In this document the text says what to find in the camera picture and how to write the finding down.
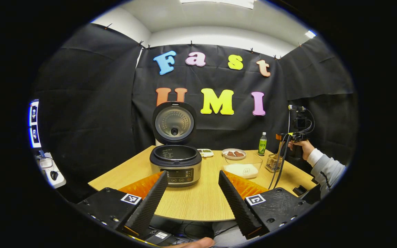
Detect person's grey trousers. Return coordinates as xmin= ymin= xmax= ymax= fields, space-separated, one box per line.
xmin=212 ymin=220 xmax=251 ymax=248

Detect dark lid silver rice cooker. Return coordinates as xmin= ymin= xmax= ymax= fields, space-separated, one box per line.
xmin=149 ymin=101 xmax=203 ymax=187

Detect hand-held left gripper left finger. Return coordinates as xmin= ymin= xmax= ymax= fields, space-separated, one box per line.
xmin=76 ymin=171 xmax=169 ymax=238

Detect large ceiling light panel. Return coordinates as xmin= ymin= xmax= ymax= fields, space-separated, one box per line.
xmin=180 ymin=0 xmax=255 ymax=9

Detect black backdrop cloth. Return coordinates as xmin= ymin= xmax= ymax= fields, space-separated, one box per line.
xmin=33 ymin=23 xmax=359 ymax=202

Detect green tea bottle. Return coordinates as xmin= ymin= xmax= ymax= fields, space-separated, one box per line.
xmin=257 ymin=132 xmax=267 ymax=156

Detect clear box of rice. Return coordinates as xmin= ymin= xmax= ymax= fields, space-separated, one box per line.
xmin=222 ymin=153 xmax=264 ymax=179

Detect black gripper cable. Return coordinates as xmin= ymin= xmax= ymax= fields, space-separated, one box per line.
xmin=268 ymin=110 xmax=294 ymax=190

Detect white round plate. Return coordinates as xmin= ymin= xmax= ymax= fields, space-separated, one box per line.
xmin=222 ymin=148 xmax=247 ymax=160

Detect white side desk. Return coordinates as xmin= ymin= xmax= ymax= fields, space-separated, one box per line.
xmin=35 ymin=152 xmax=67 ymax=189

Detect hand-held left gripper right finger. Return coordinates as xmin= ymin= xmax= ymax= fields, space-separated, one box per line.
xmin=218 ymin=170 xmax=318 ymax=238

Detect computer monitor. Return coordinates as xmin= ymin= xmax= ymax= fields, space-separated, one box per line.
xmin=29 ymin=99 xmax=42 ymax=148

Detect black box with white label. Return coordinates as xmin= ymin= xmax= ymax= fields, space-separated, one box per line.
xmin=147 ymin=229 xmax=171 ymax=246

